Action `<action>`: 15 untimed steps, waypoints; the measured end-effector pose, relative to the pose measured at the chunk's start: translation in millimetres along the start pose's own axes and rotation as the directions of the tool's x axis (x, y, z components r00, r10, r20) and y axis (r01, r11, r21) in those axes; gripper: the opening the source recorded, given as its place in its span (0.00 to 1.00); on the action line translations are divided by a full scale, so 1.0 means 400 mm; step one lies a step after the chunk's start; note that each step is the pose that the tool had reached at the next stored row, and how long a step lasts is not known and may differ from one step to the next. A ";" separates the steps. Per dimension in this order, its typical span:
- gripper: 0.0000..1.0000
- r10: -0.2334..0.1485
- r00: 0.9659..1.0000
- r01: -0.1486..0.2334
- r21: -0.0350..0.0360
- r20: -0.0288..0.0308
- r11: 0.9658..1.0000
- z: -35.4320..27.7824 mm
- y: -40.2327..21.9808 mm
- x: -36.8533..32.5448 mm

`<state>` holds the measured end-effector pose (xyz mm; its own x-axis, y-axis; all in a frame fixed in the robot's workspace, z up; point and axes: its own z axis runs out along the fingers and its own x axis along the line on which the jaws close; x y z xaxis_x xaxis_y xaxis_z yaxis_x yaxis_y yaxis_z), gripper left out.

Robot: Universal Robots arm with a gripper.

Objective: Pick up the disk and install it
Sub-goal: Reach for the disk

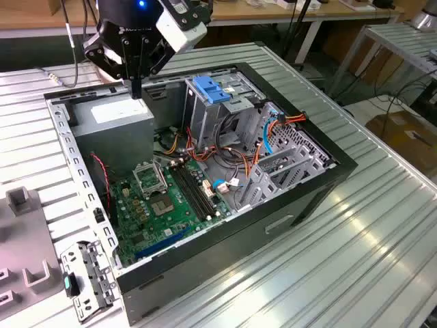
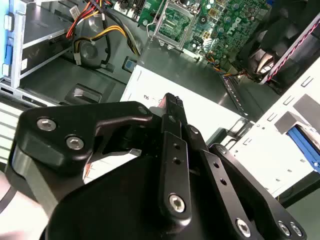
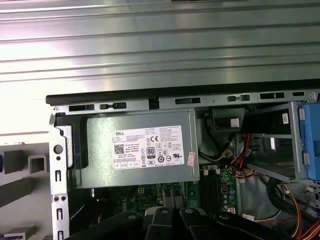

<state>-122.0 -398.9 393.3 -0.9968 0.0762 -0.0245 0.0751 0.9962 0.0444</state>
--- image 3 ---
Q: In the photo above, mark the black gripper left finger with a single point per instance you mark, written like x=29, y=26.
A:
x=120, y=225

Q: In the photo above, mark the metal socket cover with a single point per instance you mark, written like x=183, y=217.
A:
x=178, y=200

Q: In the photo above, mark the black open PC case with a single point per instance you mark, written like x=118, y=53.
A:
x=60, y=175

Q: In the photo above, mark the grey parts rack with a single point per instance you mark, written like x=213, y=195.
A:
x=15, y=190

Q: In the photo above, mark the metal optical drive cage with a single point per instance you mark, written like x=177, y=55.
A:
x=293, y=125

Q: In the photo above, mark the green motherboard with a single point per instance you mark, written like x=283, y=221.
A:
x=150, y=195

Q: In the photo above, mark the black RAM slots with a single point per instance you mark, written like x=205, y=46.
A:
x=210, y=190

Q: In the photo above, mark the blue plastic bay latch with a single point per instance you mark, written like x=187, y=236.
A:
x=311, y=140

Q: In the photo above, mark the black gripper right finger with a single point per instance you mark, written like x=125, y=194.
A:
x=245, y=227

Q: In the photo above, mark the grey Dell power supply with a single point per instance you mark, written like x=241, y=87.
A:
x=100, y=150

